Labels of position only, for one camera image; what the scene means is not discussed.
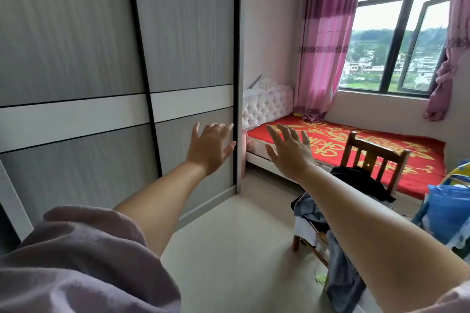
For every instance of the person's left hand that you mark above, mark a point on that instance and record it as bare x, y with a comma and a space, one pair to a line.
209, 151

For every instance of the person's right hand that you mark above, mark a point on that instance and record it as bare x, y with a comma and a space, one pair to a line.
293, 158

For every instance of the person's left little finger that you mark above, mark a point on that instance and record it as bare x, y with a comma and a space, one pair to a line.
195, 130

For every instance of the person's left middle finger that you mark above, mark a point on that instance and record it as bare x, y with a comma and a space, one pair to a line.
218, 130

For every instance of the person's right thumb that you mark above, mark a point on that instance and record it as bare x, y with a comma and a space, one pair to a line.
270, 153

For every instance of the person's left thumb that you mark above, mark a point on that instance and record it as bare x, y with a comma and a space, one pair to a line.
229, 149

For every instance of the person's right middle finger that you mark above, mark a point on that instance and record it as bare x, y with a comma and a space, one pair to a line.
284, 132

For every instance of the person's right little finger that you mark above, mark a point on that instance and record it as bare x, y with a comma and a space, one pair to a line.
306, 139

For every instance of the person's right forearm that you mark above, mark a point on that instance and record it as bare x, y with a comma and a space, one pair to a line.
374, 235

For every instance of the person's left forearm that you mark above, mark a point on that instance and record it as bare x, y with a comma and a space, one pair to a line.
165, 199

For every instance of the white tufted headboard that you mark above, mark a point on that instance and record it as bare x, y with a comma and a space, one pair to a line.
266, 105

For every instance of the red and gold bedspread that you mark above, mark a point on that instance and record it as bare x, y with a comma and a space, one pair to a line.
367, 144

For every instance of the brown wooden chair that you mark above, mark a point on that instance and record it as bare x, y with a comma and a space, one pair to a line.
371, 157

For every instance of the black garment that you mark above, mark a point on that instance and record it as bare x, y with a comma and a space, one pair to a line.
361, 180

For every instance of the white garment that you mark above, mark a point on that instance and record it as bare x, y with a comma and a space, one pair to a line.
304, 230

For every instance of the long pink curtain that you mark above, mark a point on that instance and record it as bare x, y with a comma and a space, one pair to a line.
325, 41

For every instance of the grey sliding door wardrobe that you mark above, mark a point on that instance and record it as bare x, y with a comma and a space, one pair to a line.
91, 67

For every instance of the green paper scrap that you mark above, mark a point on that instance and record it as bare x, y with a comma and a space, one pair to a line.
321, 278

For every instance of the grey blue garment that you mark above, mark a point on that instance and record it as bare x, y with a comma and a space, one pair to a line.
341, 272

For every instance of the black framed window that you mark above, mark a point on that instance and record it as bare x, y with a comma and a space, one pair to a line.
400, 30

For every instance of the yellow and blue bag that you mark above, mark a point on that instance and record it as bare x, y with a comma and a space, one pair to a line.
459, 173

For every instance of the blue plastic bag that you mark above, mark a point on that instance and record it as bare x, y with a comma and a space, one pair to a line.
448, 210

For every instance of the tied pink curtain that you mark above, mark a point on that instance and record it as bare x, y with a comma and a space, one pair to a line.
453, 48

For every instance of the mauve shirt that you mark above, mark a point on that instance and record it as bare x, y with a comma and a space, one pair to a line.
80, 261

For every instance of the white patterned cloth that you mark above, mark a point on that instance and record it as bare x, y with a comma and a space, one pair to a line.
461, 239

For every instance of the white bed frame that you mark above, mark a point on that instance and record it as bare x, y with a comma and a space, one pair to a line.
259, 157

